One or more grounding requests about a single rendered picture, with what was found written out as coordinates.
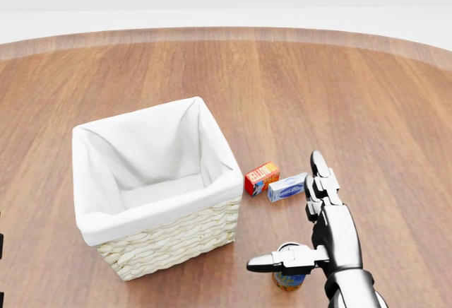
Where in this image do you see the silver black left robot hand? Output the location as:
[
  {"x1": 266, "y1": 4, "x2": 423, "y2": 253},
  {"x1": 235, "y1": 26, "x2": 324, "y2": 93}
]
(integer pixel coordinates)
[{"x1": 0, "y1": 211, "x2": 4, "y2": 308}]

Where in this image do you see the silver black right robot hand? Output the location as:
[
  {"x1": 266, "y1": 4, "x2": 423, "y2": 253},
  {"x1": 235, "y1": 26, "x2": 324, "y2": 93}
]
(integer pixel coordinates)
[{"x1": 246, "y1": 150, "x2": 364, "y2": 276}]

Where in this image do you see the alphabet soup tin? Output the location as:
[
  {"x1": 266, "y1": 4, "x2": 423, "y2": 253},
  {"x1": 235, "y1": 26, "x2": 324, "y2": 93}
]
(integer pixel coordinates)
[{"x1": 271, "y1": 242, "x2": 307, "y2": 292}]

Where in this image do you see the white lined wicker basket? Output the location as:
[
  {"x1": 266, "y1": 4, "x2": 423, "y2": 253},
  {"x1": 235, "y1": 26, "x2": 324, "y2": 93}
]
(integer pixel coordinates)
[{"x1": 71, "y1": 96, "x2": 244, "y2": 282}]

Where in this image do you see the pale blue cream cheese box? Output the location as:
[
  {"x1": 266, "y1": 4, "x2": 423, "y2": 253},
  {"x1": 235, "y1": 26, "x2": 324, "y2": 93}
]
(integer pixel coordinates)
[{"x1": 266, "y1": 172, "x2": 311, "y2": 203}]

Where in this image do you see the red butter box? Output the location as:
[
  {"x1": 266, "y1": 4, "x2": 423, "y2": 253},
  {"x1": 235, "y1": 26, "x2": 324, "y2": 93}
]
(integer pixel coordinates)
[{"x1": 244, "y1": 161, "x2": 282, "y2": 198}]

